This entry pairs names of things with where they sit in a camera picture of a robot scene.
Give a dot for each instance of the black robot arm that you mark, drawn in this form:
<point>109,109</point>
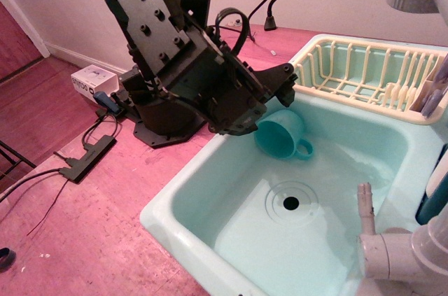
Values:
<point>157,29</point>

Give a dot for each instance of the black metal chair frame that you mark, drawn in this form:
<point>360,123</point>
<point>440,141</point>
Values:
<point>14,158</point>

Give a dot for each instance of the cream dish drying rack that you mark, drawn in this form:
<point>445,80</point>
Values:
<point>384,77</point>

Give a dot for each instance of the teal plastic cup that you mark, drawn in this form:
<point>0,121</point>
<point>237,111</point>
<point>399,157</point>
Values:
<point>281,136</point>

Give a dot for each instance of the purple utensils in rack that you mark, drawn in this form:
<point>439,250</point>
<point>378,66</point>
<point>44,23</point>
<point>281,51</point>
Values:
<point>436,92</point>

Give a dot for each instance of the light teal toy sink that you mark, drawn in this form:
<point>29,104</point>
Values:
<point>244,223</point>

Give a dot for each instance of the white cardboard box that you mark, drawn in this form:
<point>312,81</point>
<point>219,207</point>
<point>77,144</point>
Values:
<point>93,79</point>

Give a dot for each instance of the blue clamp handle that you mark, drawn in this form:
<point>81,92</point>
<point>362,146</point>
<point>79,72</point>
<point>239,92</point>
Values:
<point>103,100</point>

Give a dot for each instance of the white toy faucet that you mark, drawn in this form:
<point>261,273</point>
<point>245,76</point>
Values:
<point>398,261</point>

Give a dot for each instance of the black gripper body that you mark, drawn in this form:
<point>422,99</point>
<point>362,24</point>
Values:
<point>209,82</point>

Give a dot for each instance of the black tape roll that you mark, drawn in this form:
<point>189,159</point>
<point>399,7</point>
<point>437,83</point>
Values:
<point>8,257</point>

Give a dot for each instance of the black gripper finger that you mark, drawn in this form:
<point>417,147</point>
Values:
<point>235,125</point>
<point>278,82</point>

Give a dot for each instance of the black usb hub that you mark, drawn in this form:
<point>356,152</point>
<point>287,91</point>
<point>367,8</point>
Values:
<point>79,168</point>

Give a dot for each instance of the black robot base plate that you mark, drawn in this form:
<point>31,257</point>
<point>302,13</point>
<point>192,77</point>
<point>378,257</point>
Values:
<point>158,122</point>

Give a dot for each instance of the dark teal bottle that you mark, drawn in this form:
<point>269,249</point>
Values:
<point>435,197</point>

